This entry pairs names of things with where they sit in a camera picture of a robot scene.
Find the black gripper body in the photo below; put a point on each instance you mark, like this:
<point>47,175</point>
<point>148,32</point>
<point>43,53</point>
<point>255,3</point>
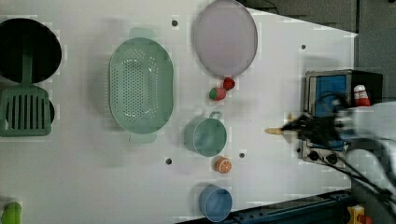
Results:
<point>323,131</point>

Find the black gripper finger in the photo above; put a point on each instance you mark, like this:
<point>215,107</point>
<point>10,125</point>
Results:
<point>302,123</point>
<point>313,138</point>

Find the yellow plush peeled banana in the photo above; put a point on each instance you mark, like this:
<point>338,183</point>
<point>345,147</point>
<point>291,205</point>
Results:
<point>278,131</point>

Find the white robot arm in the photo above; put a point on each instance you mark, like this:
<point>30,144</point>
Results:
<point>369,128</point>

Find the round lavender plate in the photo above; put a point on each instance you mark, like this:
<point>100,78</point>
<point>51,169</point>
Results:
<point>226,38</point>

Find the red white bottle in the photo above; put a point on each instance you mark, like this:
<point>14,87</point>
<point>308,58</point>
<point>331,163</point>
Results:
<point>360,96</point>

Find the toy kitchen stove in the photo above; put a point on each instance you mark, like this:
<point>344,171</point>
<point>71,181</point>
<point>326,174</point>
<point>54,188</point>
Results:
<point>329,92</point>

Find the dark red toy strawberry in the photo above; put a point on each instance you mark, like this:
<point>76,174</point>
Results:
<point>228,83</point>

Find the yellow clamp block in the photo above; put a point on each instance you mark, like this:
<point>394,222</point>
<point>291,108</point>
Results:
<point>357,215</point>

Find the toy orange half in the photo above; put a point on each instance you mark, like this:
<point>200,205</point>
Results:
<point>223,165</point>

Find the pink toy strawberry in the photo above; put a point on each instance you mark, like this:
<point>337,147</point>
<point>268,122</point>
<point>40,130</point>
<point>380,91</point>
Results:
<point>217,94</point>

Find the green measuring cup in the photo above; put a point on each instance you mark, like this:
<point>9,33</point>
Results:
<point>206,136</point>

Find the blue cup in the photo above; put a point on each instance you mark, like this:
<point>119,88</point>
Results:
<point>215,203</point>

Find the green oval colander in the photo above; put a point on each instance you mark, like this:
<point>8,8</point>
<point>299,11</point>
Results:
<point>140,77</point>

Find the green slotted spatula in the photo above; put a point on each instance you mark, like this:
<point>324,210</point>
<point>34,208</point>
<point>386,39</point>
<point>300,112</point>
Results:
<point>25,108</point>

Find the black frying pan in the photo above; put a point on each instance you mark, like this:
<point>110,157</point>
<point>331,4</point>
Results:
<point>47,51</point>

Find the lime green toy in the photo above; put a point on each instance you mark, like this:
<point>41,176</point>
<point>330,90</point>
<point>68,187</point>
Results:
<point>11,214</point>

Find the blue metal frame rail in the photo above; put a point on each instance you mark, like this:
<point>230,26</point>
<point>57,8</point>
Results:
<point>327,208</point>

